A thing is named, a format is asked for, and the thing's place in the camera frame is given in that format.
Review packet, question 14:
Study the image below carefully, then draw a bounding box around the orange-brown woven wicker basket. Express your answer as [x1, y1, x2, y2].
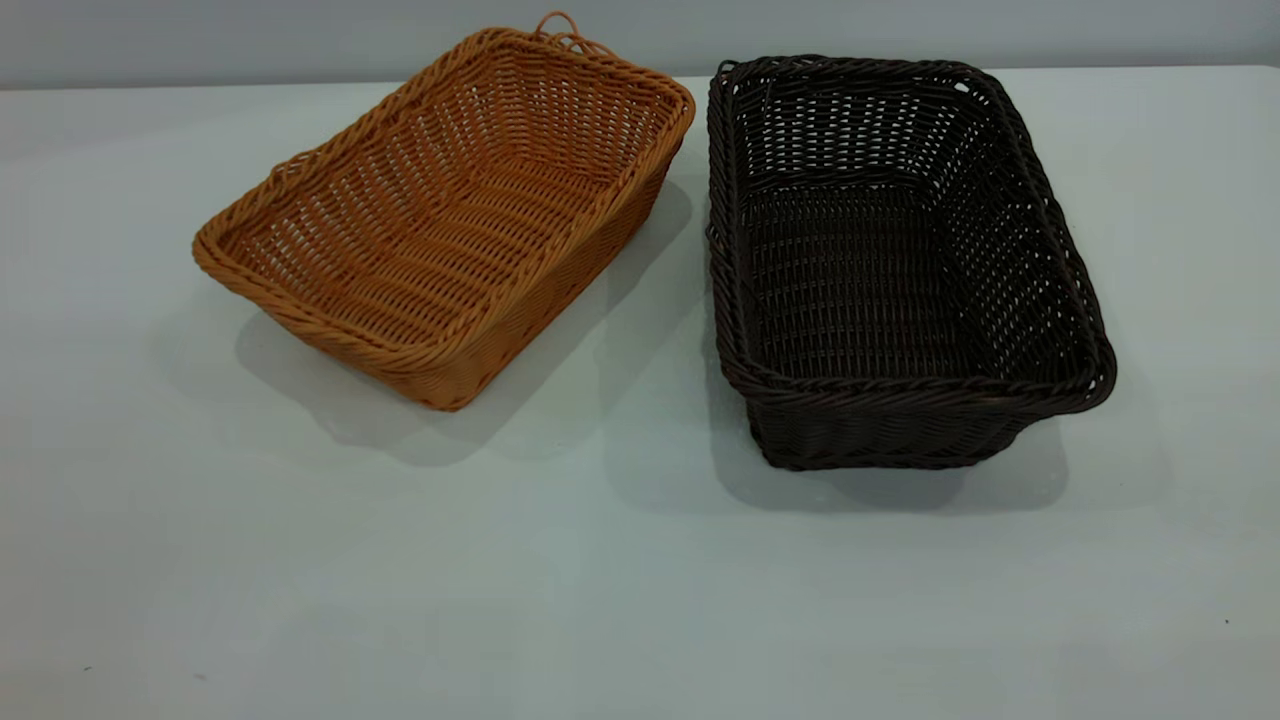
[192, 12, 697, 412]

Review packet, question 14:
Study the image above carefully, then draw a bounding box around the dark brown woven wicker basket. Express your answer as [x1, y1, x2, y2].
[706, 55, 1118, 472]

